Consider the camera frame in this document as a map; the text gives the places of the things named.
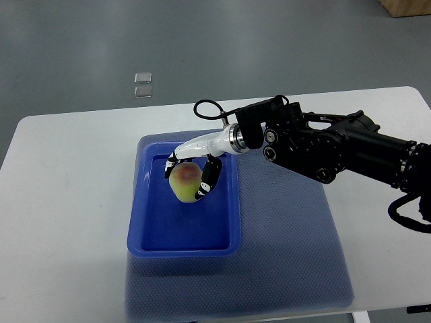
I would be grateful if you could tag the wooden box corner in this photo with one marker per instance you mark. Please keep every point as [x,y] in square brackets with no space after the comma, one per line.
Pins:
[406,8]

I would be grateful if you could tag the upper floor socket plate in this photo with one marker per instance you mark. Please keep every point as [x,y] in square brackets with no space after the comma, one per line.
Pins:
[143,77]

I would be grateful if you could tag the green red peach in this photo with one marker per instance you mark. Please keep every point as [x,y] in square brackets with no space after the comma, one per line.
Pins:
[185,181]

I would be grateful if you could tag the grey blue textured mat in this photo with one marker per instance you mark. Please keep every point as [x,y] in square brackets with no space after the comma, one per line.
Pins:
[290,258]

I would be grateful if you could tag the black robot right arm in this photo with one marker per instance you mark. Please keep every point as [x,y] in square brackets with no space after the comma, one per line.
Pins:
[319,146]

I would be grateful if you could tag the blue plastic tray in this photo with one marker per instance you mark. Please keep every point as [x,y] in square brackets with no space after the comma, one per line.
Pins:
[161,226]

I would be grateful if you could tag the white table leg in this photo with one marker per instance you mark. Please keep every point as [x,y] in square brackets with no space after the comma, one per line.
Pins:
[361,317]

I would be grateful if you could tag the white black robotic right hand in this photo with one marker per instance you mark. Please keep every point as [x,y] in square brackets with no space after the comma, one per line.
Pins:
[205,151]

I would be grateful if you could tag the black table control panel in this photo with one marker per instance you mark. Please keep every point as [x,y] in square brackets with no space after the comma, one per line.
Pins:
[418,309]

